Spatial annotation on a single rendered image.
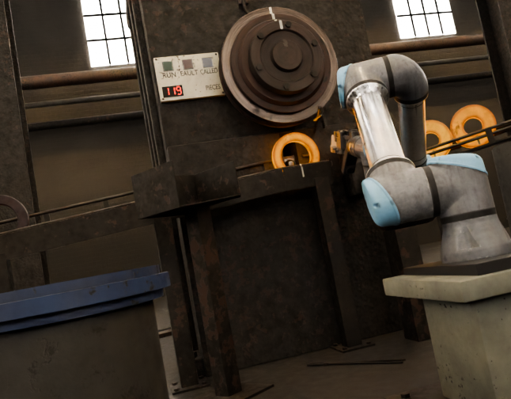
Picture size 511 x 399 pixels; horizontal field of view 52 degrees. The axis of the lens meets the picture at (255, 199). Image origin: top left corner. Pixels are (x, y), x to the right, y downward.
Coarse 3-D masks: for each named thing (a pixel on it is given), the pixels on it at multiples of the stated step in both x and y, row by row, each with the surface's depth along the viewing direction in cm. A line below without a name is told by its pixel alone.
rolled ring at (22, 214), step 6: (0, 198) 177; (6, 198) 177; (12, 198) 178; (0, 204) 178; (6, 204) 177; (12, 204) 178; (18, 204) 178; (18, 210) 178; (24, 210) 178; (18, 216) 177; (24, 216) 178; (18, 222) 177; (24, 222) 178
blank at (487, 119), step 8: (472, 104) 192; (456, 112) 194; (464, 112) 193; (472, 112) 192; (480, 112) 191; (488, 112) 190; (456, 120) 194; (464, 120) 193; (480, 120) 192; (488, 120) 190; (456, 128) 194; (456, 136) 194; (472, 136) 192; (464, 144) 193; (472, 144) 192; (480, 144) 191
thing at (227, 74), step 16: (256, 16) 204; (304, 16) 209; (320, 32) 210; (224, 48) 200; (224, 64) 199; (336, 64) 209; (224, 80) 203; (336, 80) 208; (240, 96) 199; (256, 112) 199; (272, 112) 201; (304, 112) 203
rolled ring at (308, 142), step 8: (288, 136) 203; (296, 136) 204; (304, 136) 204; (280, 144) 202; (304, 144) 206; (312, 144) 205; (272, 152) 203; (280, 152) 202; (312, 152) 204; (272, 160) 203; (280, 160) 201; (312, 160) 204
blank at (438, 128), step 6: (426, 120) 198; (432, 120) 197; (426, 126) 198; (432, 126) 197; (438, 126) 196; (444, 126) 195; (426, 132) 198; (432, 132) 197; (438, 132) 196; (444, 132) 195; (450, 132) 195; (444, 138) 195; (450, 138) 194; (450, 144) 194; (432, 150) 197; (432, 156) 197; (438, 156) 196
